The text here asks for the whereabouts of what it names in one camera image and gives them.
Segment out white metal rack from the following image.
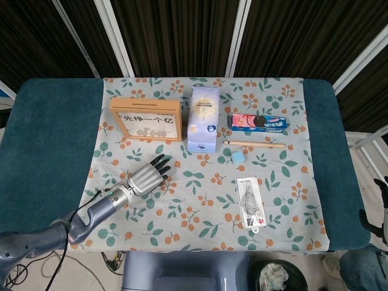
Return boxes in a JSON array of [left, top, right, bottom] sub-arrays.
[[345, 125, 388, 176]]

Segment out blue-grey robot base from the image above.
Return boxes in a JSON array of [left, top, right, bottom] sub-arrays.
[[121, 250, 251, 291]]

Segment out floral leaf-print tablecloth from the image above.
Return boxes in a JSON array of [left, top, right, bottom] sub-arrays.
[[69, 76, 330, 252]]

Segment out tangled floor cables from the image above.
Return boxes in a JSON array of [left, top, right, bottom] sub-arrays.
[[0, 251, 79, 291]]

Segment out dark slatted partition panel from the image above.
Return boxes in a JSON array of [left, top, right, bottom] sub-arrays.
[[0, 0, 93, 92], [110, 0, 242, 78], [336, 65, 388, 133], [59, 0, 124, 78], [235, 0, 388, 80]]

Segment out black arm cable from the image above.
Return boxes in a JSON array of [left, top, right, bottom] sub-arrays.
[[51, 188, 112, 291]]

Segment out wooden stick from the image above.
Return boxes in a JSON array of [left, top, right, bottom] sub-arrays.
[[223, 139, 286, 149]]

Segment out light blue paper bag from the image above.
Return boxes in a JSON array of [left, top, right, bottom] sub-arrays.
[[186, 85, 220, 153]]

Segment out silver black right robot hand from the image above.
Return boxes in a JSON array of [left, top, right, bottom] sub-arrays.
[[359, 177, 388, 246]]

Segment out packaged clear ruler set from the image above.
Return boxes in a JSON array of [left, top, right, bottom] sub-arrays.
[[235, 177, 267, 234]]

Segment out black trash bin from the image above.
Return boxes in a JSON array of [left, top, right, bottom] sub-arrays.
[[250, 259, 309, 291]]

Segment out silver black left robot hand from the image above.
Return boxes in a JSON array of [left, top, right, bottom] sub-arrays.
[[126, 153, 173, 197]]

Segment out teal table cover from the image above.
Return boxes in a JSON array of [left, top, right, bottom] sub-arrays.
[[0, 78, 371, 251]]

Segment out blue Oreo cookie box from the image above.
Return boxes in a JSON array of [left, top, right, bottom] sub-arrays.
[[227, 113, 289, 132]]

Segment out black power plugs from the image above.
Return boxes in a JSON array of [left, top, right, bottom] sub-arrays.
[[101, 250, 127, 273]]

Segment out blue jeans leg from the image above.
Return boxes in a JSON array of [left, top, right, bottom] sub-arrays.
[[338, 244, 388, 291]]

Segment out white shoe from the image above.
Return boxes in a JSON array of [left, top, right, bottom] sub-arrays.
[[321, 254, 340, 277]]

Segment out wooden framed coin box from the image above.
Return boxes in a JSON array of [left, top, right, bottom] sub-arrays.
[[109, 97, 184, 142]]

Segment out white blue board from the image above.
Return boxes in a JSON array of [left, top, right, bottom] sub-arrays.
[[0, 79, 18, 102]]

